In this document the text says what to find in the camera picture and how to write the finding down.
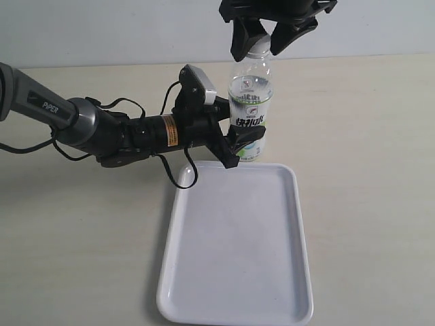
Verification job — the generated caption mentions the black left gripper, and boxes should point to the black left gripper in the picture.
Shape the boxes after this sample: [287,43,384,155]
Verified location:
[159,96,266,168]

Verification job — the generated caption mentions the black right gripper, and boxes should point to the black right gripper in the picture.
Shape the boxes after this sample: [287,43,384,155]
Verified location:
[219,1,337,62]

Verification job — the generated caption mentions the clear labelled water bottle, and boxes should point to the clear labelled water bottle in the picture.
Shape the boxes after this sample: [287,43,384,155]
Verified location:
[226,50,275,163]

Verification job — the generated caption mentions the white bottle cap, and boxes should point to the white bottle cap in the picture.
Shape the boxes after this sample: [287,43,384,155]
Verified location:
[249,34,271,56]

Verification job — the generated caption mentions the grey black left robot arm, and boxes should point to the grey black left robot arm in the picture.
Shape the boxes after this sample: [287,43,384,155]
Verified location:
[1,64,266,168]

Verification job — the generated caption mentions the white plastic tray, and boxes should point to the white plastic tray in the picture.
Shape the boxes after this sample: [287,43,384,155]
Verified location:
[156,161,313,325]

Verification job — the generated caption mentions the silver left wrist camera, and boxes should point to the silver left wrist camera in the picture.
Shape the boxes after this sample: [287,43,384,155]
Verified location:
[179,64,217,108]

